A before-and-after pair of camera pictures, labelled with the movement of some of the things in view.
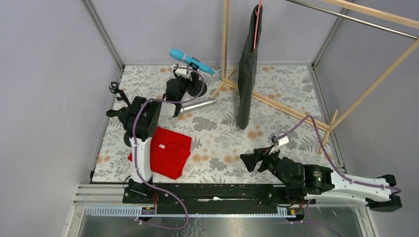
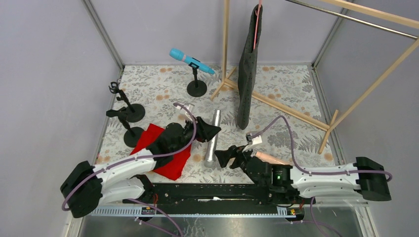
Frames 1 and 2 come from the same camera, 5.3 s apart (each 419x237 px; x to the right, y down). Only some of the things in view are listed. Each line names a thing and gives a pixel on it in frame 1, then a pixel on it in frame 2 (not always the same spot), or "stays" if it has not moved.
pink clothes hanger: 257,14 stays
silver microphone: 188,107 → 210,161
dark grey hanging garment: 247,70 stays
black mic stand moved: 196,88 stays
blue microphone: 178,54 stays
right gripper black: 264,159 → 236,156
